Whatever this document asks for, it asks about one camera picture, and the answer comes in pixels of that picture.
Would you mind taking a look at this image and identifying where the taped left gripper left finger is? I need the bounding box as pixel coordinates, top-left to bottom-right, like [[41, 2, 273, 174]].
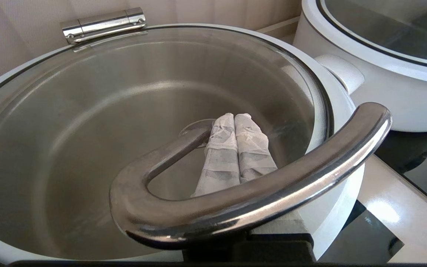
[[191, 113, 241, 197]]

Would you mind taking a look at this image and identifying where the glass lid with white rim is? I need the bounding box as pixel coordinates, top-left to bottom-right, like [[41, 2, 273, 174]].
[[0, 23, 393, 262]]

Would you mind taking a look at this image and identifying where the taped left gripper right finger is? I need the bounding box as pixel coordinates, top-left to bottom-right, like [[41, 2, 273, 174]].
[[235, 114, 313, 240]]

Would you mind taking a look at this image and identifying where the white round cooking pot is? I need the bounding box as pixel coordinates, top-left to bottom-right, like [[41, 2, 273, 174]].
[[293, 11, 427, 133], [302, 54, 366, 261]]

